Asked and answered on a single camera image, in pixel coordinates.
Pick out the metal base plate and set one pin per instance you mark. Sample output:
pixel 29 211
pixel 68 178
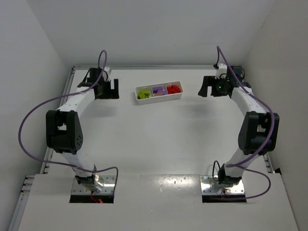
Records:
pixel 210 187
pixel 106 185

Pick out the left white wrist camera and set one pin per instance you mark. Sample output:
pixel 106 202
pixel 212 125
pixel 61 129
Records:
pixel 107 73

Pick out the green square lego brick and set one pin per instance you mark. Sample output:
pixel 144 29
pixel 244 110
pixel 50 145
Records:
pixel 143 94

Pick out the red lego brick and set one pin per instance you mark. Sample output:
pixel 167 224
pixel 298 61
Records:
pixel 170 90

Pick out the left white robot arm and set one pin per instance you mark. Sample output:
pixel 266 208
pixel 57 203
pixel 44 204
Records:
pixel 63 129

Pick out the purple lego piece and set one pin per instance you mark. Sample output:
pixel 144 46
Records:
pixel 159 91

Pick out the white three-compartment tray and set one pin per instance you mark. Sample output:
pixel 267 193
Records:
pixel 158 99

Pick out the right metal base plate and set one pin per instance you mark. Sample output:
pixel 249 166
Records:
pixel 210 187

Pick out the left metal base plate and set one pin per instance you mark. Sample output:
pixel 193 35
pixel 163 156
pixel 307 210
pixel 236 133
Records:
pixel 106 185

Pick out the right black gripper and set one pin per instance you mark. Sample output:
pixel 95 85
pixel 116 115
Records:
pixel 211 86

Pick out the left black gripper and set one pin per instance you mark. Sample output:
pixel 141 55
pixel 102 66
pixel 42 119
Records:
pixel 109 89

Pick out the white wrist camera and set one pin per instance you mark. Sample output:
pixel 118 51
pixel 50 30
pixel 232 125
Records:
pixel 107 73
pixel 221 71

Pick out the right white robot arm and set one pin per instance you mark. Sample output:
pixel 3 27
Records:
pixel 258 133

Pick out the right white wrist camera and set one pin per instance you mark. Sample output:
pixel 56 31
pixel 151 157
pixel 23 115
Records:
pixel 221 71

